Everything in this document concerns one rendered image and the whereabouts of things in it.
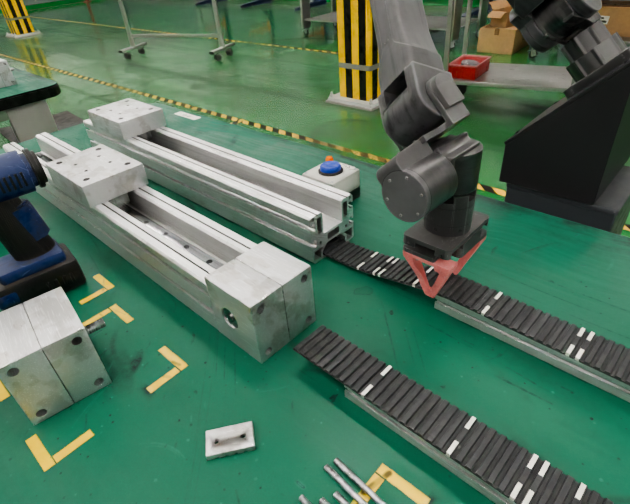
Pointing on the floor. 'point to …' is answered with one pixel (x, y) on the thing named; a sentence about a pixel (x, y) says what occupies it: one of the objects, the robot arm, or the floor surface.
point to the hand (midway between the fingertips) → (440, 281)
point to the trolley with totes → (469, 69)
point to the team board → (176, 36)
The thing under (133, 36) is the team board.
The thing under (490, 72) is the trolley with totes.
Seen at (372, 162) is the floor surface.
